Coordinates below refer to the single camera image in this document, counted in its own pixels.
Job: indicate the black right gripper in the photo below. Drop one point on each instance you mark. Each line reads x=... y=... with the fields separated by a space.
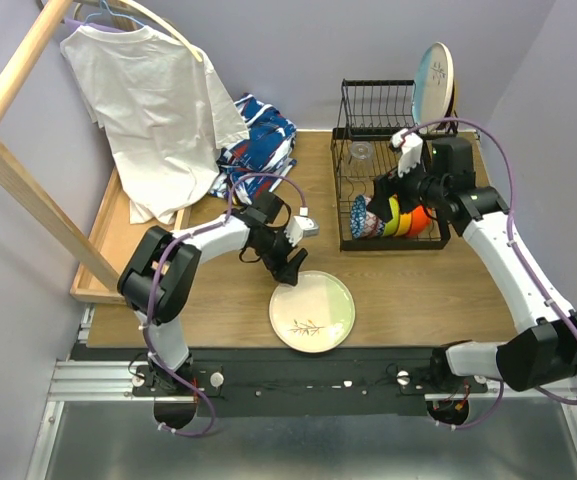
x=384 y=187

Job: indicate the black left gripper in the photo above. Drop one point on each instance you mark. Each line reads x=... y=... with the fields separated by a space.
x=282 y=257

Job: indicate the clear faceted drinking glass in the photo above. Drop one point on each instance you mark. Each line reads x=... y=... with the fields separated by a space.
x=360 y=158

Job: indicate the yellow bowl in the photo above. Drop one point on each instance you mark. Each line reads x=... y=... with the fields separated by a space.
x=405 y=224

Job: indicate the red patterned bowl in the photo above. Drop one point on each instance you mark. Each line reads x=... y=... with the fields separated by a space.
x=363 y=223

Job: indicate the green bowl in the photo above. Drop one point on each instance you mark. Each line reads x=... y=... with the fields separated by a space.
x=391 y=226

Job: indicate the orange-red bowl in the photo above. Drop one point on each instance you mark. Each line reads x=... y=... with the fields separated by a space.
x=420 y=220

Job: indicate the white and green plate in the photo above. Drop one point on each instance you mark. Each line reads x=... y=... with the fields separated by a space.
x=315 y=316

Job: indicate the red floral plate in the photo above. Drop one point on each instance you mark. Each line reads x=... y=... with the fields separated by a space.
x=451 y=111

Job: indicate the white and blue plate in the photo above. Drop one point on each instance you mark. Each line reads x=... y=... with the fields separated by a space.
x=433 y=84

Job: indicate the yellow patterned dark-rimmed plate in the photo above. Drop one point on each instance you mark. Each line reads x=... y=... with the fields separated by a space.
x=455 y=98

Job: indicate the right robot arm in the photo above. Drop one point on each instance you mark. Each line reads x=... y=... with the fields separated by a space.
x=440 y=176

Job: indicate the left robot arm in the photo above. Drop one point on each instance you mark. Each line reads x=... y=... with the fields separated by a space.
x=157 y=279

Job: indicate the blue patterned cloth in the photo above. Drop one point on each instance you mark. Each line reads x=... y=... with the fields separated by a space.
x=268 y=149

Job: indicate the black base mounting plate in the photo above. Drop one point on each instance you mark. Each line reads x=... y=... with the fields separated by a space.
x=272 y=382

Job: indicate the white t-shirt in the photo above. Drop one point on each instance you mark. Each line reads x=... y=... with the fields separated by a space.
x=166 y=115

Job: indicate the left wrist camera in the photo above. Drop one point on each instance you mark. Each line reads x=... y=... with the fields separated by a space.
x=301 y=226

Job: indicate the black wire dish rack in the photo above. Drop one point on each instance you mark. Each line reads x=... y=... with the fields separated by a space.
x=373 y=111

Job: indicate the wooden clothes rack frame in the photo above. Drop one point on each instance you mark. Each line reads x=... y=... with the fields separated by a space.
x=53 y=161

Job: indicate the aluminium rail frame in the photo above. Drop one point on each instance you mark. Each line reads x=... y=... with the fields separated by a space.
x=95 y=428

